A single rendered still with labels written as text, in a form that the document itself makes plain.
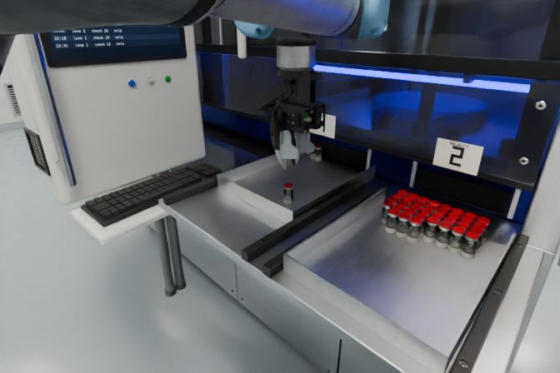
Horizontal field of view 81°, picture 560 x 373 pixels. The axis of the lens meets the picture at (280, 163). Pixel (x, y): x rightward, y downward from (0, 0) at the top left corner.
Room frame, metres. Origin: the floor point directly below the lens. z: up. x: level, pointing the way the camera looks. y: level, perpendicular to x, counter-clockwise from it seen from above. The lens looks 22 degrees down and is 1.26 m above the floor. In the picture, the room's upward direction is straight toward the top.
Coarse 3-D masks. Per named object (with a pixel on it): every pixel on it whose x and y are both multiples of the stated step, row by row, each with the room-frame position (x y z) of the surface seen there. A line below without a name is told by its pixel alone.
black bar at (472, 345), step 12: (516, 240) 0.50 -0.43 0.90; (516, 252) 0.46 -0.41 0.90; (504, 264) 0.43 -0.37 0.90; (516, 264) 0.43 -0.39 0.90; (504, 276) 0.40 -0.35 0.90; (492, 288) 0.38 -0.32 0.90; (504, 288) 0.38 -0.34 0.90; (492, 300) 0.35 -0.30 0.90; (480, 312) 0.33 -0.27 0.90; (492, 312) 0.33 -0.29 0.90; (480, 324) 0.31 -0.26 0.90; (468, 336) 0.29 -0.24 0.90; (480, 336) 0.29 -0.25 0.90; (468, 348) 0.28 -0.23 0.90; (480, 348) 0.28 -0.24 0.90; (456, 360) 0.26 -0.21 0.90; (468, 360) 0.26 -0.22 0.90; (456, 372) 0.25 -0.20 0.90; (468, 372) 0.25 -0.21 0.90
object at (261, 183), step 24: (240, 168) 0.80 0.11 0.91; (264, 168) 0.87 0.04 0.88; (288, 168) 0.87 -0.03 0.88; (312, 168) 0.87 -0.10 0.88; (336, 168) 0.87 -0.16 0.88; (240, 192) 0.69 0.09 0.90; (264, 192) 0.72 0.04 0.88; (312, 192) 0.72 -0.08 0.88; (336, 192) 0.68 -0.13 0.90; (288, 216) 0.58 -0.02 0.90
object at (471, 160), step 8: (440, 144) 0.64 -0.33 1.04; (448, 144) 0.63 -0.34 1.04; (456, 144) 0.62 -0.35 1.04; (464, 144) 0.61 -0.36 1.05; (440, 152) 0.63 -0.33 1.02; (448, 152) 0.62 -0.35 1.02; (456, 152) 0.61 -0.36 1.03; (464, 152) 0.60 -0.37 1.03; (472, 152) 0.59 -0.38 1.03; (480, 152) 0.59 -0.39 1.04; (440, 160) 0.63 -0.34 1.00; (448, 160) 0.62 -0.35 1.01; (456, 160) 0.61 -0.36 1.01; (464, 160) 0.60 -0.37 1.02; (472, 160) 0.59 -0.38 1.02; (480, 160) 0.58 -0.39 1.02; (456, 168) 0.61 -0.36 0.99; (464, 168) 0.60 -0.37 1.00; (472, 168) 0.59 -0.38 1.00
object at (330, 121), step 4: (328, 116) 0.83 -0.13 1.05; (332, 116) 0.83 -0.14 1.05; (328, 120) 0.83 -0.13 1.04; (332, 120) 0.83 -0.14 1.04; (328, 124) 0.83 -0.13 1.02; (332, 124) 0.82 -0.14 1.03; (320, 128) 0.85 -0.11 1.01; (328, 128) 0.83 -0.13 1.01; (332, 128) 0.82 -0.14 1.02; (312, 132) 0.87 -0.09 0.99; (316, 132) 0.86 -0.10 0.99; (320, 132) 0.85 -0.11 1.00; (324, 132) 0.84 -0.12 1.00; (328, 132) 0.83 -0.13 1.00; (332, 132) 0.82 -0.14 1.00; (328, 136) 0.83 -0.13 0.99; (332, 136) 0.82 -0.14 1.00
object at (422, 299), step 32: (384, 192) 0.67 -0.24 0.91; (352, 224) 0.58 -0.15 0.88; (384, 224) 0.58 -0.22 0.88; (288, 256) 0.43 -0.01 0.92; (320, 256) 0.47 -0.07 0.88; (352, 256) 0.47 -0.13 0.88; (384, 256) 0.47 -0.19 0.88; (416, 256) 0.47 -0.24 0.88; (448, 256) 0.47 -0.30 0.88; (480, 256) 0.47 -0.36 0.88; (320, 288) 0.38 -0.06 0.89; (352, 288) 0.40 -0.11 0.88; (384, 288) 0.40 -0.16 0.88; (416, 288) 0.40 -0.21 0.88; (448, 288) 0.40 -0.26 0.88; (480, 288) 0.40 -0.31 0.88; (384, 320) 0.31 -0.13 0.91; (416, 320) 0.34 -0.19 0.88; (448, 320) 0.34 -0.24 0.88; (416, 352) 0.28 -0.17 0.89; (448, 352) 0.26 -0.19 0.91
